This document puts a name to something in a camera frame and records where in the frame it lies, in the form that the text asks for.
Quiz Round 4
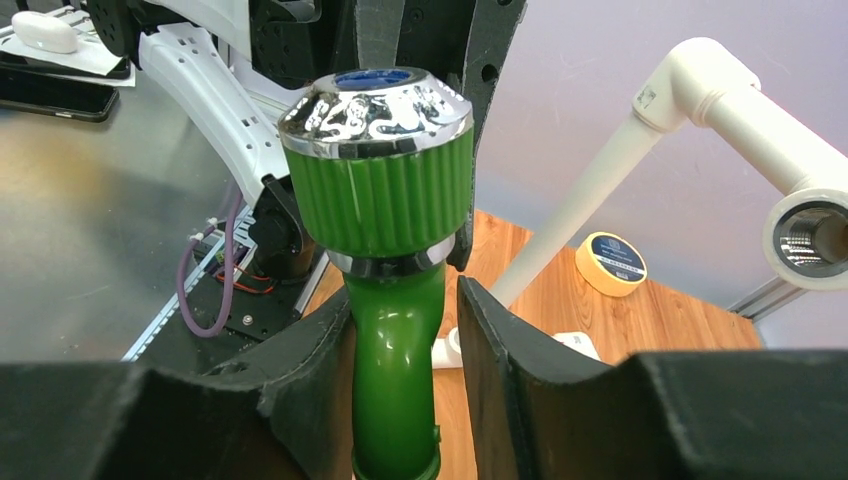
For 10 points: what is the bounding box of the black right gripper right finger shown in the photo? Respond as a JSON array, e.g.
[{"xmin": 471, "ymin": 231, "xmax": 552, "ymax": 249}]
[{"xmin": 457, "ymin": 276, "xmax": 847, "ymax": 479}]

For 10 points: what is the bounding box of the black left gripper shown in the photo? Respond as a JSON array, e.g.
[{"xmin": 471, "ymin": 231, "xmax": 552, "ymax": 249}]
[{"xmin": 249, "ymin": 0, "xmax": 405, "ymax": 89}]

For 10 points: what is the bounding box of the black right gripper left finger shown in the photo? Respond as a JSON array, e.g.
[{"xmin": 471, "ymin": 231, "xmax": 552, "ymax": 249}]
[{"xmin": 1, "ymin": 290, "xmax": 355, "ymax": 479}]

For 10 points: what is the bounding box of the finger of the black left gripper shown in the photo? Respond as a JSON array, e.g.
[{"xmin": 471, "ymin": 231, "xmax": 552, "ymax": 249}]
[{"xmin": 447, "ymin": 0, "xmax": 528, "ymax": 273}]

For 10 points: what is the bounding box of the green water faucet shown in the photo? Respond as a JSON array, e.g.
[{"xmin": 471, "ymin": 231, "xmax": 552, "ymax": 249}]
[{"xmin": 278, "ymin": 67, "xmax": 474, "ymax": 479}]

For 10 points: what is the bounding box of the white PVC pipe frame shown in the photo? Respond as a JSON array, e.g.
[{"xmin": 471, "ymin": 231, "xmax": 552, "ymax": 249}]
[{"xmin": 466, "ymin": 38, "xmax": 847, "ymax": 362}]

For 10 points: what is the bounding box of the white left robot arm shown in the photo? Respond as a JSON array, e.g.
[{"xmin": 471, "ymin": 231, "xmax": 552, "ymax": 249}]
[{"xmin": 87, "ymin": 1, "xmax": 526, "ymax": 279}]

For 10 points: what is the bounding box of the masking tape roll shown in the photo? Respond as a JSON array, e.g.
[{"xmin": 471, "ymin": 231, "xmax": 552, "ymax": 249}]
[{"xmin": 575, "ymin": 232, "xmax": 648, "ymax": 298}]

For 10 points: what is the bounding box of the black smartphone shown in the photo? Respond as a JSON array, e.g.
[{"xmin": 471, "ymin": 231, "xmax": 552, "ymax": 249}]
[{"xmin": 1, "ymin": 67, "xmax": 120, "ymax": 123}]

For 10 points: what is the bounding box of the white earbuds case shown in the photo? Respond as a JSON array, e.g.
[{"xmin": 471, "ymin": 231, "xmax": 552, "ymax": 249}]
[{"xmin": 11, "ymin": 11, "xmax": 79, "ymax": 54}]

